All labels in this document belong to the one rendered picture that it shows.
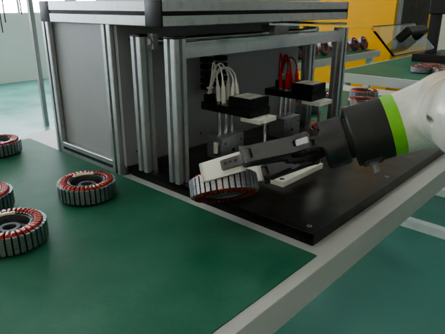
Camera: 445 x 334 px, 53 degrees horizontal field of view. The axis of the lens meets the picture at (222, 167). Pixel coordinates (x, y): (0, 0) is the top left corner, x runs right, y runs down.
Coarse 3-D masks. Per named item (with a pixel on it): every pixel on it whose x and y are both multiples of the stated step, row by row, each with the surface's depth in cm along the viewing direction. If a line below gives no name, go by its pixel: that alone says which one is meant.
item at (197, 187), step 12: (192, 180) 71; (216, 180) 68; (228, 180) 68; (240, 180) 69; (252, 180) 70; (192, 192) 71; (204, 192) 68; (216, 192) 68; (228, 192) 74; (240, 192) 74; (252, 192) 71
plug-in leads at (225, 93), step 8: (216, 64) 98; (216, 72) 99; (232, 72) 100; (232, 80) 99; (208, 88) 101; (216, 88) 100; (224, 88) 98; (232, 88) 99; (208, 96) 102; (224, 96) 98; (224, 104) 99
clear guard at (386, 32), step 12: (276, 24) 110; (288, 24) 108; (300, 24) 106; (312, 24) 103; (324, 24) 103; (336, 24) 103; (348, 24) 103; (360, 24) 103; (372, 24) 103; (384, 24) 103; (396, 24) 103; (408, 24) 108; (384, 36) 95; (396, 48) 95; (408, 48) 99; (420, 48) 104; (432, 48) 109
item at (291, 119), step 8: (280, 120) 119; (288, 120) 119; (296, 120) 122; (272, 128) 121; (280, 128) 119; (288, 128) 120; (296, 128) 123; (272, 136) 122; (280, 136) 120; (288, 136) 121
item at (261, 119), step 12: (240, 96) 97; (252, 96) 97; (264, 96) 97; (204, 108) 103; (216, 108) 100; (228, 108) 97; (240, 108) 96; (252, 108) 94; (264, 108) 97; (240, 120) 97; (252, 120) 94; (264, 120) 94
